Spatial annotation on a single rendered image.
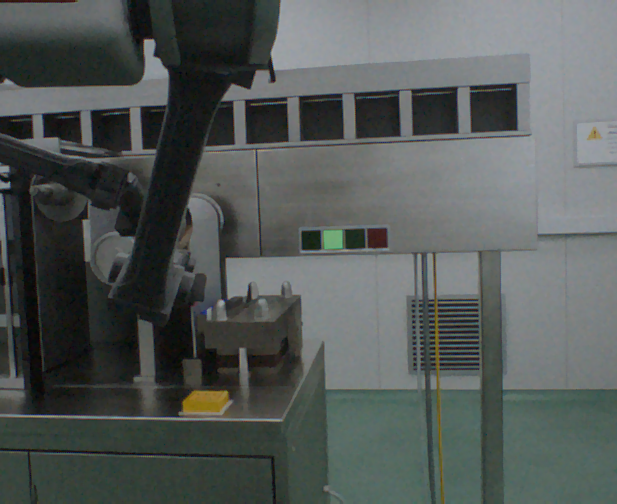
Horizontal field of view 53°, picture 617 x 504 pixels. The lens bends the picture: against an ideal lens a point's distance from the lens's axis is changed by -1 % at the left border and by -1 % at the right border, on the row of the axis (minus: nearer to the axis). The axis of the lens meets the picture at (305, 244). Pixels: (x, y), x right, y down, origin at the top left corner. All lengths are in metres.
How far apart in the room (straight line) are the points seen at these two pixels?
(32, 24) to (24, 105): 1.64
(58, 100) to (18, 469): 1.04
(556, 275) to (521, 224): 2.46
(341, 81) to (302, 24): 2.51
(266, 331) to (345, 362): 2.80
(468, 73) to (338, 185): 0.45
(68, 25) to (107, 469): 1.05
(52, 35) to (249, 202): 1.38
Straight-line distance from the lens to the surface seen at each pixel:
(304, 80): 1.74
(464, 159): 1.70
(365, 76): 1.72
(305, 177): 1.70
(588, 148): 4.18
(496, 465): 2.03
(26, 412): 1.35
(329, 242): 1.69
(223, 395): 1.23
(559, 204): 4.14
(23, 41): 0.38
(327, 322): 4.11
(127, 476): 1.31
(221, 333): 1.40
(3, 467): 1.43
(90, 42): 0.38
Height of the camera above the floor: 1.28
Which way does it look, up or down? 4 degrees down
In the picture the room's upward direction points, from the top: 2 degrees counter-clockwise
